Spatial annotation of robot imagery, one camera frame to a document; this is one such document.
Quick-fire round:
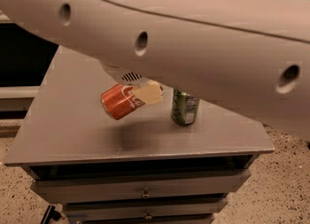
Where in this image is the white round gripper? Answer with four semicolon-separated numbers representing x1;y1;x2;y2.
101;62;165;107

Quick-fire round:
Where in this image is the red Coca-Cola can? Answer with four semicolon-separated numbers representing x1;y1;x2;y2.
101;83;144;120

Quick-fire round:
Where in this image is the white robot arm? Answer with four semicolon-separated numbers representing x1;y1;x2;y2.
0;0;310;139

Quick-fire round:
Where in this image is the green soda can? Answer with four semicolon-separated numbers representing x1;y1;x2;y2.
171;89;200;126

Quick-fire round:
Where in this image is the grey drawer cabinet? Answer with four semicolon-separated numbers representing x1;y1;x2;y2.
3;46;275;224

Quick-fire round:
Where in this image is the top grey drawer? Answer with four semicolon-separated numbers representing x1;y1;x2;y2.
31;169;250;204

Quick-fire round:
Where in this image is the grey drawer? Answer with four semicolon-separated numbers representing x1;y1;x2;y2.
63;198;227;221
31;169;250;204
80;214;215;224

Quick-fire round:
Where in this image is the middle grey drawer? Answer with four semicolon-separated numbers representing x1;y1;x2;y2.
63;198;227;221

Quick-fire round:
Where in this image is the bottom grey drawer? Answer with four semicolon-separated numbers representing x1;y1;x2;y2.
80;214;215;224

